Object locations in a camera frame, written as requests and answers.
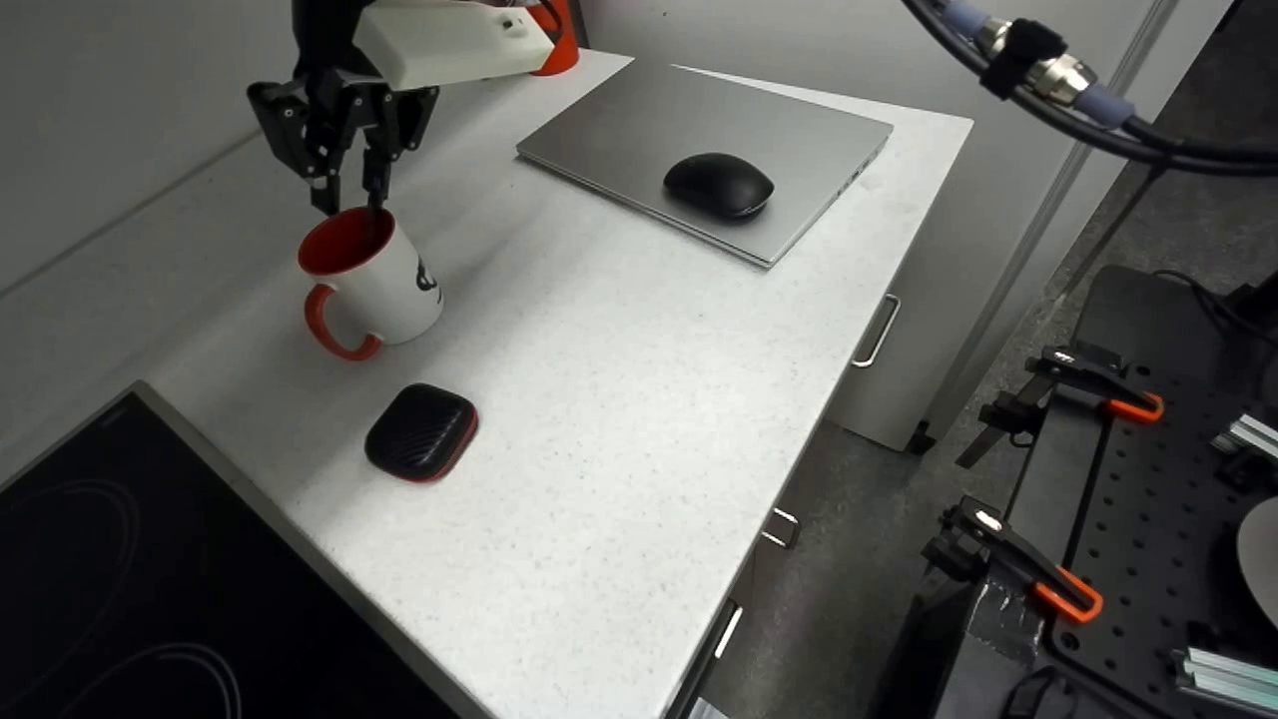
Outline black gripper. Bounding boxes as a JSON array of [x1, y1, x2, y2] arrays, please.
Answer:
[[245, 0, 443, 218]]

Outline white mug orange inside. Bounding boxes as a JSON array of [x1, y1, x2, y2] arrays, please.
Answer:
[[290, 204, 450, 362]]

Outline orange cylinder container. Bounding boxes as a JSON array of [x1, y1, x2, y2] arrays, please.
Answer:
[[523, 0, 589, 78]]

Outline black earbuds case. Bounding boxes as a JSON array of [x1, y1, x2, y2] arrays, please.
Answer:
[[365, 381, 483, 486]]

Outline grey closed laptop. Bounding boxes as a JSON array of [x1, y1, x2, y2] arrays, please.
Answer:
[[515, 60, 899, 276]]

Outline black computer mouse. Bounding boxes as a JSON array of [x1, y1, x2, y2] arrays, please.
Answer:
[[658, 149, 779, 229]]

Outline black glass cooktop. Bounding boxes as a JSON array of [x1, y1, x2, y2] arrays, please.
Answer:
[[0, 390, 463, 719]]

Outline black perforated board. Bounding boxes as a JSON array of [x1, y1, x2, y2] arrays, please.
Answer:
[[1036, 265, 1278, 719]]

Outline aluminium extrusion bar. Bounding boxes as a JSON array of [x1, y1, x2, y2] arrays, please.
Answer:
[[1170, 642, 1278, 719], [1212, 406, 1278, 467]]

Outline grey round disc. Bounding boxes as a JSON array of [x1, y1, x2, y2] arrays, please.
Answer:
[[1234, 495, 1278, 631]]

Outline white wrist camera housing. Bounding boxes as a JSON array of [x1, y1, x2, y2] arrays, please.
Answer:
[[348, 0, 561, 96]]

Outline silver cabinet handle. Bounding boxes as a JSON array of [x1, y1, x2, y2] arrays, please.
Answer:
[[707, 602, 746, 663], [754, 502, 804, 555], [848, 293, 908, 374]]

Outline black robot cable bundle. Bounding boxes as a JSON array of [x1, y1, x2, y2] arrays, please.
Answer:
[[899, 0, 1278, 180]]

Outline black clamp orange handle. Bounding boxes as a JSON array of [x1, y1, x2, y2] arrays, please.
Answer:
[[956, 345, 1170, 473], [924, 495, 1110, 631]]

